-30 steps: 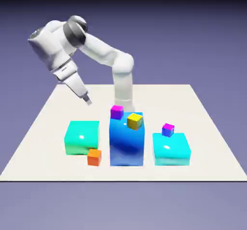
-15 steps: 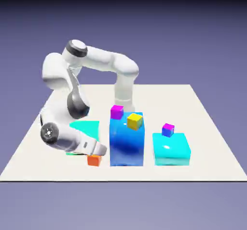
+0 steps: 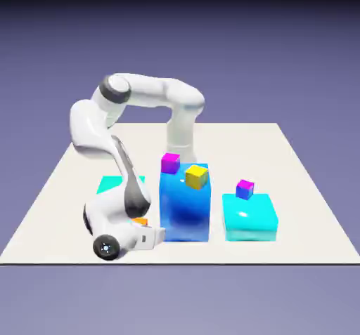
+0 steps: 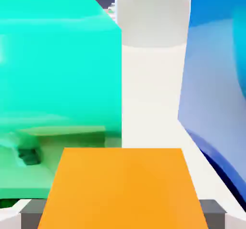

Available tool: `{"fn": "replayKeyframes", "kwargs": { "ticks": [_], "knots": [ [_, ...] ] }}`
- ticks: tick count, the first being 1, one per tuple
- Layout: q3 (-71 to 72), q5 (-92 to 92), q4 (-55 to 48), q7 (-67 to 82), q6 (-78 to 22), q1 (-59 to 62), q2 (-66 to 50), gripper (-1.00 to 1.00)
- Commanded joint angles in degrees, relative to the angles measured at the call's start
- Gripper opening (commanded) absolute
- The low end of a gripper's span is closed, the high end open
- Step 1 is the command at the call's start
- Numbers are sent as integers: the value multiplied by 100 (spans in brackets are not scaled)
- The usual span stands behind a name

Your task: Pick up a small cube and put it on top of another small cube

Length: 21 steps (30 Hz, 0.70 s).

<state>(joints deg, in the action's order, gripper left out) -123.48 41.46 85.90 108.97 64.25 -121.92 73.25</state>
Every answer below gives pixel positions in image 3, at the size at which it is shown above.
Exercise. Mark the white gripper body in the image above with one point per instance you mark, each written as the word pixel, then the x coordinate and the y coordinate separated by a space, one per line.
pixel 158 234

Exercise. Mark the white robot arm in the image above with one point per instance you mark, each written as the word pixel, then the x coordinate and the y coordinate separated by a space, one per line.
pixel 84 127

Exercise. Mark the small orange cube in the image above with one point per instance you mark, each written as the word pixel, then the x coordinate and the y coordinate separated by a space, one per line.
pixel 140 221

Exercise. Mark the small yellow cube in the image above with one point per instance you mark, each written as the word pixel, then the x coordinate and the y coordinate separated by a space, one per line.
pixel 196 177

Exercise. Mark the small blue and magenta cube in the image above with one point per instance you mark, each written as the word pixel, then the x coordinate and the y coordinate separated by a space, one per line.
pixel 244 190

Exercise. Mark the large blue box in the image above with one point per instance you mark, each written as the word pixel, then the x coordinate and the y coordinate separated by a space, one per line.
pixel 184 214

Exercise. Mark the large flat cyan box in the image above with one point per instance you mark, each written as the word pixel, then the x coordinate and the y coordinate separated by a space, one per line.
pixel 108 184

